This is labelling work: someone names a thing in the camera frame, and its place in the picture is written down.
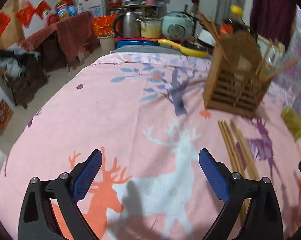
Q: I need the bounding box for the wooden chopstick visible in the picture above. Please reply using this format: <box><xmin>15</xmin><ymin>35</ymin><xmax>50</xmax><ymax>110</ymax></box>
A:
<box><xmin>230</xmin><ymin>120</ymin><xmax>260</xmax><ymax>181</ymax></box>
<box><xmin>218</xmin><ymin>120</ymin><xmax>250</xmax><ymax>225</ymax></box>
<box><xmin>218</xmin><ymin>120</ymin><xmax>255</xmax><ymax>179</ymax></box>

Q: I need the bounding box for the green white plush cloth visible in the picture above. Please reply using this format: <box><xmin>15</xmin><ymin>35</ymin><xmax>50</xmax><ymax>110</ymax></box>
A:
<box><xmin>281</xmin><ymin>106</ymin><xmax>301</xmax><ymax>152</ymax></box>

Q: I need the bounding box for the wooden chopstick holder box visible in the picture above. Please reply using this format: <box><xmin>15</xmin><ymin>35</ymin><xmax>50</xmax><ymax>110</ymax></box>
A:
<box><xmin>199</xmin><ymin>14</ymin><xmax>298</xmax><ymax>118</ymax></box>

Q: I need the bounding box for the pink deer tablecloth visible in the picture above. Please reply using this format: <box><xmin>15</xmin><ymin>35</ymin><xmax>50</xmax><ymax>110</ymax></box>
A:
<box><xmin>0</xmin><ymin>53</ymin><xmax>301</xmax><ymax>239</ymax></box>

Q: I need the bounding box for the yellow ladle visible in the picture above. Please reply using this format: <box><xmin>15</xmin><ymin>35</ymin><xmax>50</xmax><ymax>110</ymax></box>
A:
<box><xmin>157</xmin><ymin>39</ymin><xmax>209</xmax><ymax>58</ymax></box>

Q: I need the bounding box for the dark soy sauce bottle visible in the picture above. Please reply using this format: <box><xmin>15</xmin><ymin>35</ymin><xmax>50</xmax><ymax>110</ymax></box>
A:
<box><xmin>219</xmin><ymin>4</ymin><xmax>250</xmax><ymax>35</ymax></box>

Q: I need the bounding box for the pile of grey clothes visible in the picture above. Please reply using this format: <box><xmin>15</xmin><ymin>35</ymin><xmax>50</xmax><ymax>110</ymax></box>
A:
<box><xmin>0</xmin><ymin>47</ymin><xmax>40</xmax><ymax>78</ymax></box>

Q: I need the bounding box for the red covered side table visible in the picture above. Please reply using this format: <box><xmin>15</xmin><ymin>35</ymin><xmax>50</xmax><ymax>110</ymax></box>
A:
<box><xmin>21</xmin><ymin>12</ymin><xmax>99</xmax><ymax>72</ymax></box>

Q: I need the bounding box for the green rice cooker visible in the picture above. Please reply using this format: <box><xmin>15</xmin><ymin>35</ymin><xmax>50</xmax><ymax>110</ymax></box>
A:
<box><xmin>161</xmin><ymin>11</ymin><xmax>194</xmax><ymax>41</ymax></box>

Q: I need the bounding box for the cream pot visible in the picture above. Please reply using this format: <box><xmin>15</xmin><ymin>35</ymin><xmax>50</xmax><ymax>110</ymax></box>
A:
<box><xmin>134</xmin><ymin>18</ymin><xmax>162</xmax><ymax>38</ymax></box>

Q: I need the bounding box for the steel kettle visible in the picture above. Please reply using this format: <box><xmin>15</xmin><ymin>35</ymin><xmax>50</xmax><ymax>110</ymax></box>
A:
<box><xmin>112</xmin><ymin>11</ymin><xmax>141</xmax><ymax>38</ymax></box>

